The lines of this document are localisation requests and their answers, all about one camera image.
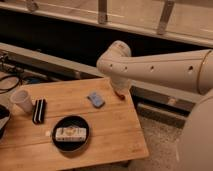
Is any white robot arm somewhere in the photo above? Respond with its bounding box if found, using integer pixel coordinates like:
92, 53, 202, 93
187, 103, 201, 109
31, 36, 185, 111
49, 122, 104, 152
96, 41, 213, 171

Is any black round plate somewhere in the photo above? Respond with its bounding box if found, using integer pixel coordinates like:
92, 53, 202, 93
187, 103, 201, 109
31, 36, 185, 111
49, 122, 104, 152
52, 115, 90, 152

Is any wooden table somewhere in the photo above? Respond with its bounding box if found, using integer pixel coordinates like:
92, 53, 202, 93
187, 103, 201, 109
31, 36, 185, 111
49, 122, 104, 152
0, 76, 150, 171

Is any white patterned rectangular box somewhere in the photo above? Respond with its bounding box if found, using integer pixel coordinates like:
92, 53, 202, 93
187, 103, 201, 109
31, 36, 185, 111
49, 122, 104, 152
55, 127, 87, 142

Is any translucent plastic cup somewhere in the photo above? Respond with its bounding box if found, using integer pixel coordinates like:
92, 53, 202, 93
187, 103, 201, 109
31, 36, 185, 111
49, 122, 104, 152
10, 89, 33, 113

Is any dark object at left edge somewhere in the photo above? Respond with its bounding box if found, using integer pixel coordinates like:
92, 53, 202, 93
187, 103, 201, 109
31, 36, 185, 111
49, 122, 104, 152
0, 104, 10, 139

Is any red handled tool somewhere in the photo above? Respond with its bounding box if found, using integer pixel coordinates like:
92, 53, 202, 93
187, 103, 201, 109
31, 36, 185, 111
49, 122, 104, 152
117, 93, 125, 100

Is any black coiled cable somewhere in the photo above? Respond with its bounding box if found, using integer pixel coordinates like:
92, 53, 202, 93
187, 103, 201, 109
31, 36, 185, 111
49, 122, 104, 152
0, 74, 22, 94

